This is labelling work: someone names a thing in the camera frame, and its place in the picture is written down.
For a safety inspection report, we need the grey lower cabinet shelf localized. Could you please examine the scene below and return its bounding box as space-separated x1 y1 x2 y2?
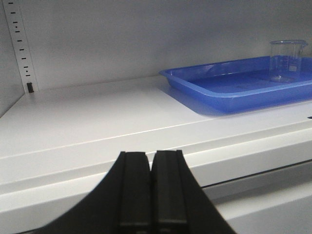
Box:
0 76 312 234

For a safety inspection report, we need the slotted shelf rail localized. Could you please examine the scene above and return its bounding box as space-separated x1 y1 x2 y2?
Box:
2 0 39 93

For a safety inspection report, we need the clear glass beaker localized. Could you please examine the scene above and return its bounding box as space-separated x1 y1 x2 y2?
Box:
269 39 308 82

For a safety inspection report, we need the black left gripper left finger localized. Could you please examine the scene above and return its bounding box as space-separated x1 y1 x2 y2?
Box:
35 152 152 234

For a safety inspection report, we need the blue plastic tray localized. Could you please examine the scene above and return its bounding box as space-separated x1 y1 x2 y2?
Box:
160 56 312 113

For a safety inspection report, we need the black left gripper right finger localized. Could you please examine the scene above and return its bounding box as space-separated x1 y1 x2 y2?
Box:
151 150 235 234

